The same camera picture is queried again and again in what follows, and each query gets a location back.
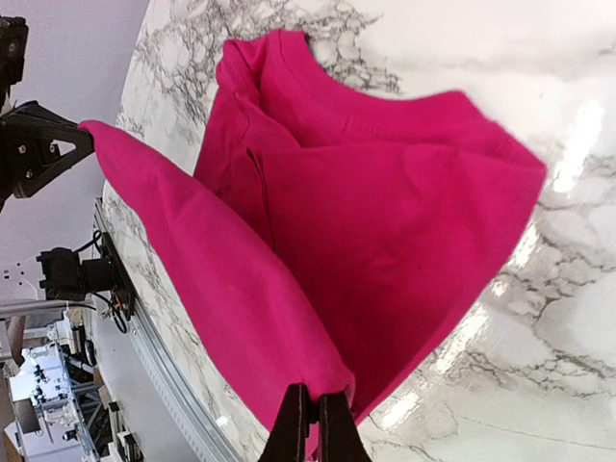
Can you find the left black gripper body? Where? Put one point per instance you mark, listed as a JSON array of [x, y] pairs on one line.
[[14, 35]]

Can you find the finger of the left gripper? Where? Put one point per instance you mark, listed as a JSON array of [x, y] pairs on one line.
[[37, 146]]

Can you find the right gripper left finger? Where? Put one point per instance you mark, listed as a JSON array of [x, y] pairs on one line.
[[287, 439]]

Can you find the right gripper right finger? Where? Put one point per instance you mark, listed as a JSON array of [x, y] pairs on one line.
[[339, 437]]

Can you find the magenta red garment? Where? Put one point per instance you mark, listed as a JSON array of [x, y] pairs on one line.
[[326, 237]]

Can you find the aluminium table front rail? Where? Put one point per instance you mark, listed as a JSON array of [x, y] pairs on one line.
[[157, 402]]

